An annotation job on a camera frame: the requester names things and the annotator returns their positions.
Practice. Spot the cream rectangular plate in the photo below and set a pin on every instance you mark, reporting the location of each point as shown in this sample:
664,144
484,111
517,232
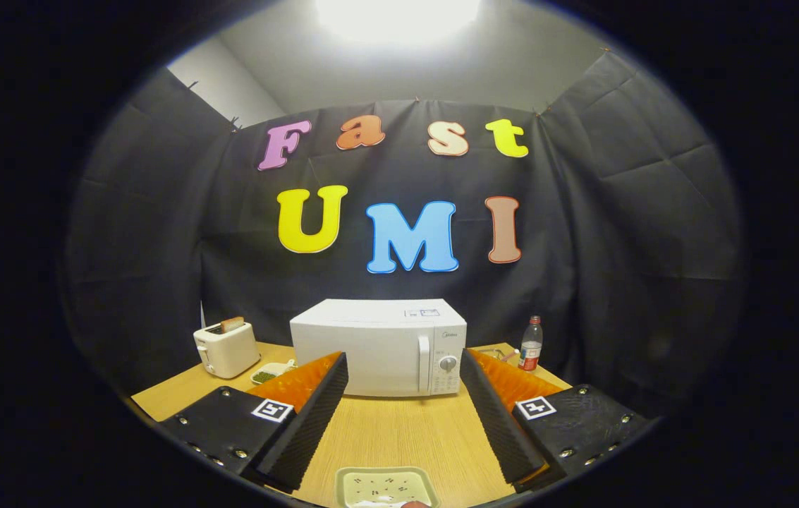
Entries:
385,483

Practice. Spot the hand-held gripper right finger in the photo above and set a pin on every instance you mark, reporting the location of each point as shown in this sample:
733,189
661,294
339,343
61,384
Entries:
501,430

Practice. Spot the red white checked stick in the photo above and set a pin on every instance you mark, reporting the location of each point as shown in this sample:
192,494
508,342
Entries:
510,356

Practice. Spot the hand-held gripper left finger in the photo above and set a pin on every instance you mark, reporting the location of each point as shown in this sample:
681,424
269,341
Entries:
311,423

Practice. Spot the white divided bean dish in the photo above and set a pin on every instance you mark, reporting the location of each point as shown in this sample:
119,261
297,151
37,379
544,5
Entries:
269,374

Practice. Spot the cream toaster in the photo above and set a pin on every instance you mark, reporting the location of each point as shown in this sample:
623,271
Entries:
230,353

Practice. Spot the toast slice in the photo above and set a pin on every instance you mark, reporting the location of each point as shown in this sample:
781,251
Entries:
233,324

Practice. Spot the clear bottle with red label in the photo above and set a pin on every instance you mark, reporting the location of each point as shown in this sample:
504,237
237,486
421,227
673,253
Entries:
530,349

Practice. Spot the white microwave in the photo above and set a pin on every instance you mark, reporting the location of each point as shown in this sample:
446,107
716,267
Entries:
371,353

